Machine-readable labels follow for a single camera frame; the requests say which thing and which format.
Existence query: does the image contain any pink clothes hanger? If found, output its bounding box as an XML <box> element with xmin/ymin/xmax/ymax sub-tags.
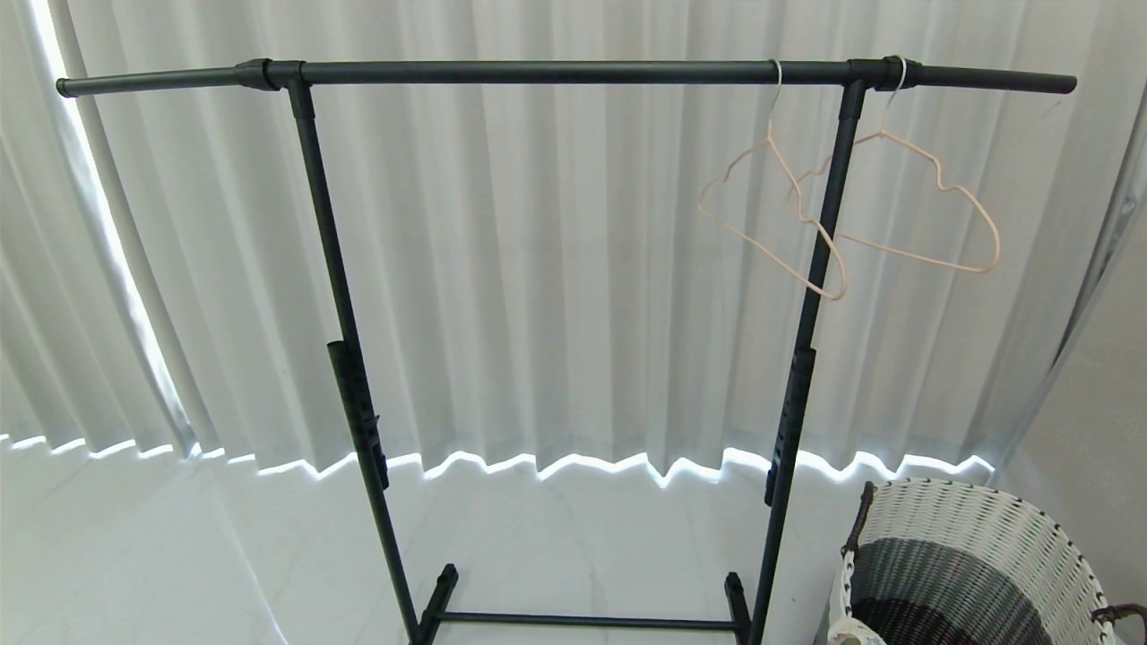
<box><xmin>697</xmin><ymin>59</ymin><xmax>849</xmax><ymax>302</ymax></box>
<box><xmin>789</xmin><ymin>56</ymin><xmax>1001</xmax><ymax>274</ymax></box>

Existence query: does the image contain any black clothes rack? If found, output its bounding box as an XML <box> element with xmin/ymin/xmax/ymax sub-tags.
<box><xmin>56</xmin><ymin>57</ymin><xmax>1078</xmax><ymax>645</ymax></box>

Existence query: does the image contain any white laundry basket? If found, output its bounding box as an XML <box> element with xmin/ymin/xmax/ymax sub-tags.
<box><xmin>811</xmin><ymin>477</ymin><xmax>1147</xmax><ymax>645</ymax></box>

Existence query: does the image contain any white curtain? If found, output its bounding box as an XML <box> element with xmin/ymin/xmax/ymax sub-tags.
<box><xmin>0</xmin><ymin>0</ymin><xmax>1147</xmax><ymax>489</ymax></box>

